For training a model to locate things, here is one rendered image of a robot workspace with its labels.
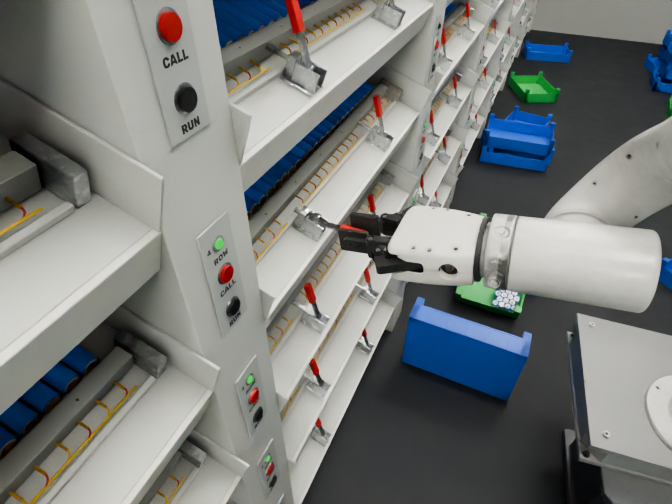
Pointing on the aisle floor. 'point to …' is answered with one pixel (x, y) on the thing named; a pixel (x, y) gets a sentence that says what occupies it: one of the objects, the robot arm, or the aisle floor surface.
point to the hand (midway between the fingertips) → (360, 232)
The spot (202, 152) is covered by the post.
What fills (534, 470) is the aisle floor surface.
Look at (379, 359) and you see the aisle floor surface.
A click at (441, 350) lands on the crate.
